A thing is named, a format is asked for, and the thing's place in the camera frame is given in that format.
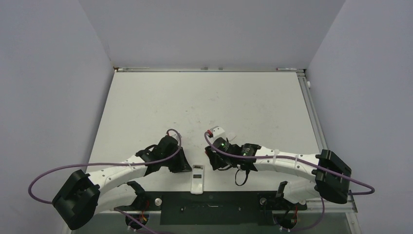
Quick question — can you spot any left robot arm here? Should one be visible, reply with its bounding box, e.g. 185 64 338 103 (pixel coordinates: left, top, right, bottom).
52 136 192 230

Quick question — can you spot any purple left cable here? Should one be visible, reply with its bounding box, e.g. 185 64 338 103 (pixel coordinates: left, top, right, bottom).
28 129 182 205

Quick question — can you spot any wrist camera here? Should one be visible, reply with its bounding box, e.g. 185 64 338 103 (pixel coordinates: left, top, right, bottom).
206 126 226 139
169 130 181 140

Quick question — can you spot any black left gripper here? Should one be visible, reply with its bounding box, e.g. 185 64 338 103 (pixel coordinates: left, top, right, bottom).
161 146 191 173

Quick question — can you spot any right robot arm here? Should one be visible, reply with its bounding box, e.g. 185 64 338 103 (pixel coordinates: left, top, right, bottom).
205 136 352 209

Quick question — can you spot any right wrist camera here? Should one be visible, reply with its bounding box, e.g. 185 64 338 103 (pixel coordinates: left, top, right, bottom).
206 126 226 139

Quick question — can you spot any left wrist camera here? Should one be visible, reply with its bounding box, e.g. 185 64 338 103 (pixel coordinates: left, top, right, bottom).
169 130 181 140

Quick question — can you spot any white remote control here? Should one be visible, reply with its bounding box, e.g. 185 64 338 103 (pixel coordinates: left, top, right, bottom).
190 165 205 195

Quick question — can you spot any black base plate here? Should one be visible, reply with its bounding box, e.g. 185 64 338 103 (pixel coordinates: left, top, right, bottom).
123 191 307 226

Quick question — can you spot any white battery cover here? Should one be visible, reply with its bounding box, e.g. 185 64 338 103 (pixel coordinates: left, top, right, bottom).
226 132 237 141

